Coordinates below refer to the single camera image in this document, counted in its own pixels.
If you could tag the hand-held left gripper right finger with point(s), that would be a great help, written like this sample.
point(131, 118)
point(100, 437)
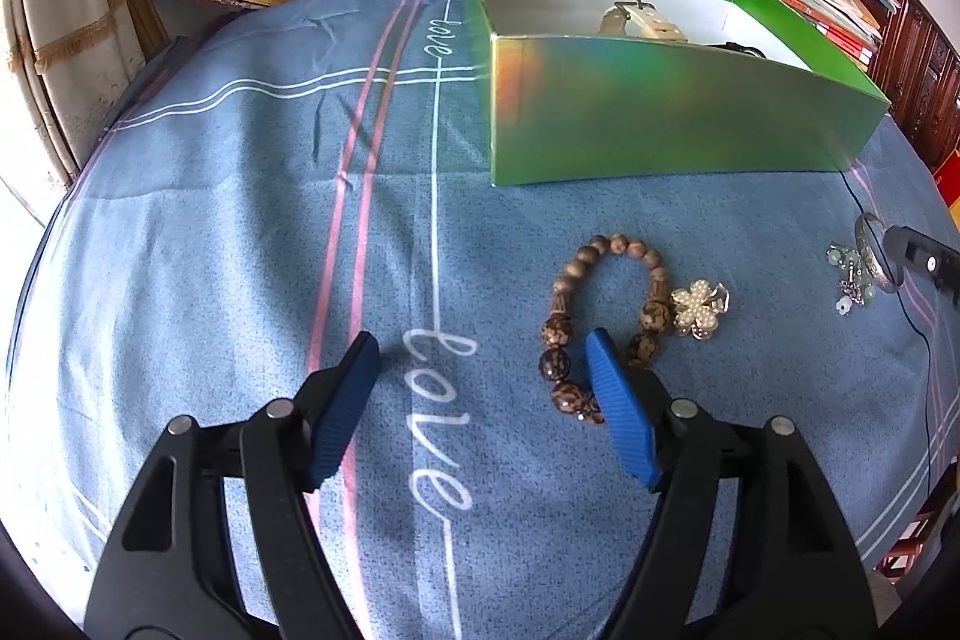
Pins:
point(622, 415)

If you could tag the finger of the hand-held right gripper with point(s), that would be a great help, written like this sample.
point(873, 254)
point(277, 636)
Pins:
point(926, 257)

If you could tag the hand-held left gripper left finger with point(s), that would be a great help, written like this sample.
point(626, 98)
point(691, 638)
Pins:
point(341, 415)

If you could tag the silver bangle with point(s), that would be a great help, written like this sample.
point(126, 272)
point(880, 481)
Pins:
point(862, 246)

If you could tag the pearl flower brooch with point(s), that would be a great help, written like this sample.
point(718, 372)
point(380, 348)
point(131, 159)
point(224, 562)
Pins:
point(694, 310)

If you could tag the green cardboard box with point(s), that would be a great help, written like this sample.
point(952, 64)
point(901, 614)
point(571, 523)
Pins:
point(637, 108)

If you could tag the red and yellow gift bag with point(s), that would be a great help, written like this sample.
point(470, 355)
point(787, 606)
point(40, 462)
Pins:
point(951, 175)

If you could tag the beige curtain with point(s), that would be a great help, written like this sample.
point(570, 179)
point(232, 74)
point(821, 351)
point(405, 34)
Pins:
point(60, 10)

